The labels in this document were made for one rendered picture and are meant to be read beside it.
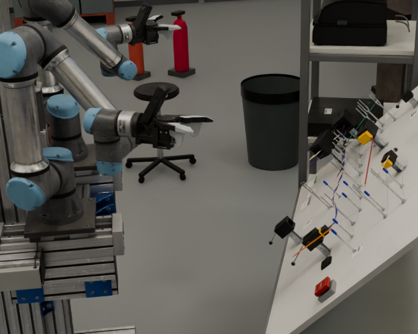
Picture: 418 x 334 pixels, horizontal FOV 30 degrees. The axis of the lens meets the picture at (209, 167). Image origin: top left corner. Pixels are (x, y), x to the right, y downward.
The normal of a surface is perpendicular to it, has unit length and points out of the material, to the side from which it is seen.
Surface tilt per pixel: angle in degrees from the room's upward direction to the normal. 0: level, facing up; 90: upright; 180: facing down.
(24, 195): 98
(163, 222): 0
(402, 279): 0
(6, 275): 90
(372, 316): 0
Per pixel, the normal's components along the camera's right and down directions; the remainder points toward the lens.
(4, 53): -0.33, 0.27
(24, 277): 0.11, 0.40
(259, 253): -0.04, -0.91
